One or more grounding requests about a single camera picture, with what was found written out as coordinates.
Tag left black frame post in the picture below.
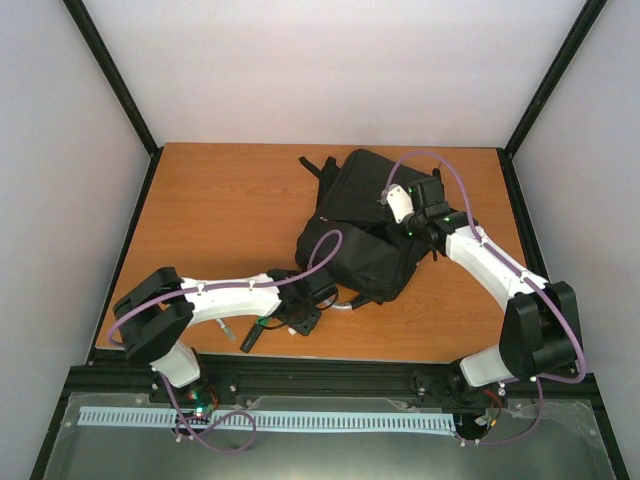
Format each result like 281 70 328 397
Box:
62 0 164 159

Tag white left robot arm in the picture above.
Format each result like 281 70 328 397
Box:
109 267 338 403

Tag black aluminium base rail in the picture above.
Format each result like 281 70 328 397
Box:
63 350 496 409

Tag silver pen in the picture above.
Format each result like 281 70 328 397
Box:
218 322 236 342

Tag black frame post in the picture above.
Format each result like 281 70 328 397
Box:
62 0 164 159
503 0 609 156

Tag light blue cable duct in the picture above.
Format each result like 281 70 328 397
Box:
77 406 455 435

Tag green highlighter marker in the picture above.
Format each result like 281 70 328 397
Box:
240 323 265 354

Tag right black frame post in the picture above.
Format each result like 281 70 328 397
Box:
503 0 609 156

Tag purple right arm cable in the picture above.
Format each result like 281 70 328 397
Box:
387 150 587 446

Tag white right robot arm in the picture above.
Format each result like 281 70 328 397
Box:
382 177 584 387

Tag black student backpack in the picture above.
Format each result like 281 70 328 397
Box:
295 149 441 304

